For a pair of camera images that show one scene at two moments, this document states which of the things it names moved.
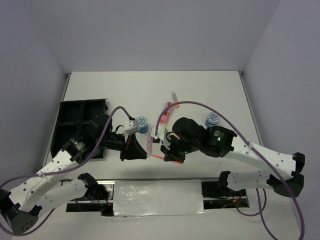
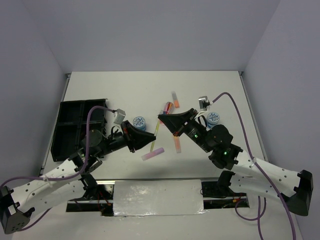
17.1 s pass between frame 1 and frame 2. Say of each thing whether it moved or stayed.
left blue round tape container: stayed
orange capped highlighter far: stayed
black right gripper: moved
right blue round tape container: stayed
